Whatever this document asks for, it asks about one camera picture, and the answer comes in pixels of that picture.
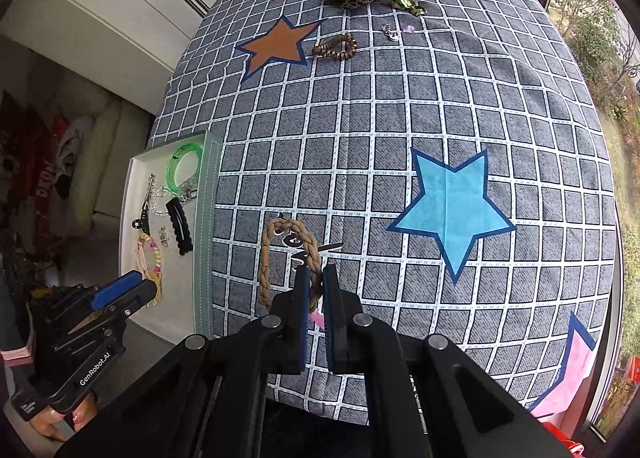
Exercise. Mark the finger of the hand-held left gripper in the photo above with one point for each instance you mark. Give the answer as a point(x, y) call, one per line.
point(117, 285)
point(140, 295)

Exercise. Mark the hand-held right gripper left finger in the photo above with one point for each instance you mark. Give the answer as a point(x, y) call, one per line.
point(302, 318)

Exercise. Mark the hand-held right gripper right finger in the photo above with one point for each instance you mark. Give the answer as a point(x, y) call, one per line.
point(330, 318)

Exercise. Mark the white tray with green rim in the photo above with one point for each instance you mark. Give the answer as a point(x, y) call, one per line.
point(170, 320)

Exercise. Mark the black scalloped snap hair clip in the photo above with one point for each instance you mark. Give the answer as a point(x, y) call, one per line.
point(179, 228)

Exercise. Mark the person's left hand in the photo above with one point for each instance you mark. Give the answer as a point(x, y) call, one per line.
point(55, 425)

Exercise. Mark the small pink trinket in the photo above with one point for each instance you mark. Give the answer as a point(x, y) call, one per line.
point(317, 320)

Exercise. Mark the thin metal hair clip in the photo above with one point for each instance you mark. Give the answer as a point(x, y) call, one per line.
point(150, 188)

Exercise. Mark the green bangle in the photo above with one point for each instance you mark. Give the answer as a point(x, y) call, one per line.
point(172, 171)

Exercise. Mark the grey white garment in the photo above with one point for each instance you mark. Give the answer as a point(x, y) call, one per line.
point(75, 148)

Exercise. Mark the cream sofa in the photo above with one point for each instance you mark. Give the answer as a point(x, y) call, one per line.
point(110, 138)

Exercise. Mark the red printed cloth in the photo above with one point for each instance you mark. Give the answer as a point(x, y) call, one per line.
point(30, 163)

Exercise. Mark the grey checked star tablecloth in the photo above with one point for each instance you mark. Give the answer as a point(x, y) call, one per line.
point(350, 138)

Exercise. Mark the white cabinet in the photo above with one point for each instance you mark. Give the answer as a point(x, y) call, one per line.
point(75, 13)

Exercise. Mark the small purple bead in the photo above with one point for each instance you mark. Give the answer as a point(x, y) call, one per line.
point(407, 28)

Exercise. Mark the red orange outdoor barrier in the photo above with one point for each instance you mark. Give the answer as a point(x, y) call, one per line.
point(634, 369)

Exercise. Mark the green shrubs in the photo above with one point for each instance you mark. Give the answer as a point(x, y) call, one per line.
point(595, 38)

